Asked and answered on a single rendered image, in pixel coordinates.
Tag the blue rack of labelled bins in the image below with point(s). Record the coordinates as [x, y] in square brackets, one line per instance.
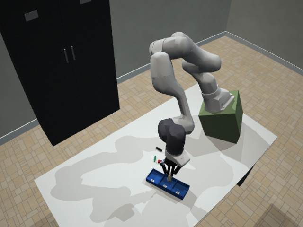
[175, 187]

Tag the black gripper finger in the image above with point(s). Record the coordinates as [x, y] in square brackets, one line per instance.
[174, 171]
[164, 169]

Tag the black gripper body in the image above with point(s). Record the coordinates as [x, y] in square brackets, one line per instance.
[169, 162]

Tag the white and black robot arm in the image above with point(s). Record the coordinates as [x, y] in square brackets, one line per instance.
[173, 131]

